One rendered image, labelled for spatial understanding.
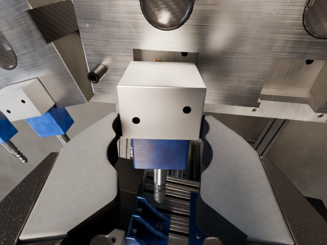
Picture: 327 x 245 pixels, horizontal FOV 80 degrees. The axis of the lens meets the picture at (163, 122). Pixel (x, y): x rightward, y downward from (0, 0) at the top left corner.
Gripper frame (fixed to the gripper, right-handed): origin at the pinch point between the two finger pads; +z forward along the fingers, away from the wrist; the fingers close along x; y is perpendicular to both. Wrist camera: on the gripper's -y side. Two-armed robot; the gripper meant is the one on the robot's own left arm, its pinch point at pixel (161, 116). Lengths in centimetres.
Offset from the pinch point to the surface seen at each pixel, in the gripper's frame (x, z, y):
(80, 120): -59, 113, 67
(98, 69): -5.3, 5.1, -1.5
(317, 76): 13.9, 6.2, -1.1
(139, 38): -1.8, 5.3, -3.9
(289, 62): 11.2, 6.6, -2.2
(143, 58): -1.8, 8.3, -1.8
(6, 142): -24.2, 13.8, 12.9
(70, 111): -64, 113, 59
